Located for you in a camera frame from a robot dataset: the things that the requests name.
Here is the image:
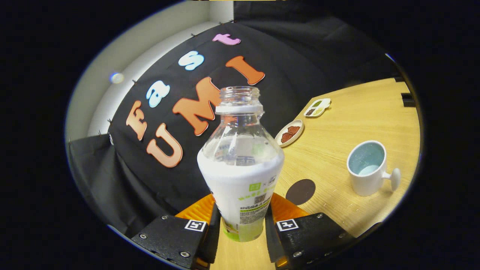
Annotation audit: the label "clear plastic juice bottle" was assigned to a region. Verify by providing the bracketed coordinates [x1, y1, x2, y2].
[197, 86, 285, 242]

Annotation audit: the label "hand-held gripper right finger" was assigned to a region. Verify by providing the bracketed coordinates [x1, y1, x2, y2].
[264, 192, 357, 269]

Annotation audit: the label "white cup with blue inside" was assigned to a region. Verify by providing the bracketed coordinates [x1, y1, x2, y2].
[346, 141, 401, 197]

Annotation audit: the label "dark brown round coaster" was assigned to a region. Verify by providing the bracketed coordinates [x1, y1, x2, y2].
[285, 179, 316, 206]

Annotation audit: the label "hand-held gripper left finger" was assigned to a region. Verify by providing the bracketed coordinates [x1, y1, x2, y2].
[131, 193, 222, 270]

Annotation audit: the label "white oval plate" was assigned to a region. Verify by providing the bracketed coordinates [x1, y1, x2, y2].
[274, 119, 304, 148]

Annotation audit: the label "white divided condiment dish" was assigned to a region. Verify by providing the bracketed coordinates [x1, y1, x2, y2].
[304, 98, 331, 118]

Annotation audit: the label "wooden table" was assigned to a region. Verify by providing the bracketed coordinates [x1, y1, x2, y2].
[210, 78, 421, 270]

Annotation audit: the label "black backdrop cloth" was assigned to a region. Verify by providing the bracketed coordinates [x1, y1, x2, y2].
[67, 0, 402, 239]

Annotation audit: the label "brown food pieces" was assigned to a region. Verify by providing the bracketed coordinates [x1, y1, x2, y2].
[280, 126, 301, 144]

